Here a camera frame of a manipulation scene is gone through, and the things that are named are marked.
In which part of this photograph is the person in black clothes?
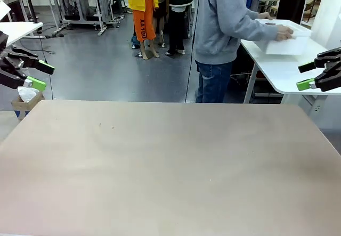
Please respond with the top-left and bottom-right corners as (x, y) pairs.
(159, 0), (194, 56)

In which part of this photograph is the small white side table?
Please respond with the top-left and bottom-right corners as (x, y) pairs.
(0, 21), (44, 48)

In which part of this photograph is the white upright panel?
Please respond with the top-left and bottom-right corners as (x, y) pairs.
(310, 0), (341, 50)

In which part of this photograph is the large white side table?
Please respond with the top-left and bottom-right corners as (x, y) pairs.
(239, 33), (341, 104)

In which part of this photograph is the black stand pole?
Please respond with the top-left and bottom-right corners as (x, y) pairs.
(20, 0), (43, 33)

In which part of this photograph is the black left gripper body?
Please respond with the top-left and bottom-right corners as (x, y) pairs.
(0, 30), (28, 89)

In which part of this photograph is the white plastic bag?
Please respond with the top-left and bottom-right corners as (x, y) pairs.
(17, 86), (40, 103)

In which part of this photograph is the person's left forearm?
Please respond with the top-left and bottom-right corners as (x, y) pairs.
(248, 7), (262, 20)

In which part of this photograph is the mannequin in yellow and orange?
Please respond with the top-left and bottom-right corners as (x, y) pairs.
(120, 0), (161, 61)

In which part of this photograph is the white plastic basket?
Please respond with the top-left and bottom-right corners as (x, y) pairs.
(254, 18), (313, 56)

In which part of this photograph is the cardboard box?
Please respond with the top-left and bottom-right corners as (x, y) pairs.
(11, 91), (46, 121)

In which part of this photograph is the person in grey hoodie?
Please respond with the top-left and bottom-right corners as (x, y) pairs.
(192, 0), (257, 104)

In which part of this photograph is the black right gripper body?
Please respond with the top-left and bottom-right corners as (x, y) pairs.
(314, 47), (341, 93)

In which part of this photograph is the black computer monitor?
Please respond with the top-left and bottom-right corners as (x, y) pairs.
(276, 0), (307, 24)

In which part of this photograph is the person's right forearm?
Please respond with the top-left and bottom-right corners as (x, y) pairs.
(239, 11), (279, 42)

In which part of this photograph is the black stand base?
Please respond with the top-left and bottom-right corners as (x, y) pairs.
(230, 72), (253, 88)

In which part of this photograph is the person's right hand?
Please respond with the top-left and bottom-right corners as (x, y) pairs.
(275, 25), (294, 42)

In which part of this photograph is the thin black hanging cable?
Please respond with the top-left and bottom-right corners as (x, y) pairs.
(184, 0), (201, 103)

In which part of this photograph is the thin black floor cable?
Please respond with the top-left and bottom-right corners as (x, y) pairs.
(39, 32), (54, 100)

